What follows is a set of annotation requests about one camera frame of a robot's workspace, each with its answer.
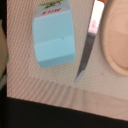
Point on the wooden handled toy knife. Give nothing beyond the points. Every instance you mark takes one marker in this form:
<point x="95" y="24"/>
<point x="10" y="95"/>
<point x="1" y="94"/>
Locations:
<point x="96" y="15"/>

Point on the round wooden plate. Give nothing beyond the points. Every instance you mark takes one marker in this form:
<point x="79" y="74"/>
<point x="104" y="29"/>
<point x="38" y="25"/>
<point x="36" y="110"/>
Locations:
<point x="114" y="33"/>

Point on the beige woven placemat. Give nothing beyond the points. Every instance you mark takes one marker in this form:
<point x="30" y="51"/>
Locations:
<point x="101" y="91"/>

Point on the small blue milk carton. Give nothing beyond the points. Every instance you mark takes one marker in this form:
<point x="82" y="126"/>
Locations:
<point x="53" y="35"/>

